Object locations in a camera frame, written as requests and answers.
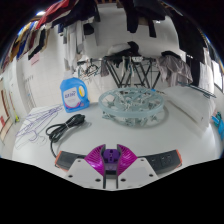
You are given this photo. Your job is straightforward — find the row of colourful hanging clothes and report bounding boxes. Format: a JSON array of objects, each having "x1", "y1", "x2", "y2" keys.
[{"x1": 3, "y1": 0, "x2": 101, "y2": 64}]

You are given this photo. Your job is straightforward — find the purple charger block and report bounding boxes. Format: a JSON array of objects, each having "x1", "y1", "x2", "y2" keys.
[{"x1": 101, "y1": 148, "x2": 122, "y2": 176}]

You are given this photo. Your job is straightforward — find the white pillow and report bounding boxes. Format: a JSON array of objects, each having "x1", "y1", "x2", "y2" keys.
[{"x1": 163, "y1": 85, "x2": 214, "y2": 134}]

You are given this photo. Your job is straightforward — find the window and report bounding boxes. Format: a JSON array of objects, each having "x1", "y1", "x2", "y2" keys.
[{"x1": 212, "y1": 59, "x2": 224, "y2": 93}]

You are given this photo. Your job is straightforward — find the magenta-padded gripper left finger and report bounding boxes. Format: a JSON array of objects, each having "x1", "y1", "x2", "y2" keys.
[{"x1": 64, "y1": 143, "x2": 108, "y2": 190}]

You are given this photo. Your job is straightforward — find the grey draped garment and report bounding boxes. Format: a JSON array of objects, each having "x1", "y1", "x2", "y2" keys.
[{"x1": 157, "y1": 50, "x2": 194, "y2": 88}]

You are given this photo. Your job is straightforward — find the blue detergent bottle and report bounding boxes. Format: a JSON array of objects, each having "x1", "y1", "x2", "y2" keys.
[{"x1": 59, "y1": 76, "x2": 91, "y2": 114}]

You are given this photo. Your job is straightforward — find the pile of wire clothes hangers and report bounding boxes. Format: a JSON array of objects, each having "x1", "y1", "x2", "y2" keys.
[{"x1": 13, "y1": 104, "x2": 64, "y2": 149}]

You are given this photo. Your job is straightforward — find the black power strip orange ends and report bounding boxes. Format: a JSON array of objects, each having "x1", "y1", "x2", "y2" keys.
[{"x1": 54, "y1": 149, "x2": 183, "y2": 175}]

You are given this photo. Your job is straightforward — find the black folding drying rack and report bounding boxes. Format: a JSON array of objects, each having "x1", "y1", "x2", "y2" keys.
[{"x1": 77, "y1": 55, "x2": 164, "y2": 89}]

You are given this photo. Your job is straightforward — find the row of dark hanging clothes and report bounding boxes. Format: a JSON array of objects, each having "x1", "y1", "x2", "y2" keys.
[{"x1": 116, "y1": 0, "x2": 214, "y2": 88}]

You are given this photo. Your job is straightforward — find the green clothes hanger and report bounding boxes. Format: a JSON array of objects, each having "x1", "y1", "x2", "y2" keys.
[{"x1": 176, "y1": 80, "x2": 218, "y2": 99}]

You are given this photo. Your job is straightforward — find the black coiled power cable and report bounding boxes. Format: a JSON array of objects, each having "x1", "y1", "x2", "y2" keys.
[{"x1": 45, "y1": 113, "x2": 87, "y2": 158}]

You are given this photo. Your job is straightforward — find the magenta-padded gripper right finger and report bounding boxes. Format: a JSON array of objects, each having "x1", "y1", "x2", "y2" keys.
[{"x1": 116, "y1": 143, "x2": 158, "y2": 190}]

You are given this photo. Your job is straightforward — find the black crumpled garment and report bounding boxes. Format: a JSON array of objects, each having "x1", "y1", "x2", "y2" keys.
[{"x1": 103, "y1": 41, "x2": 143, "y2": 63}]

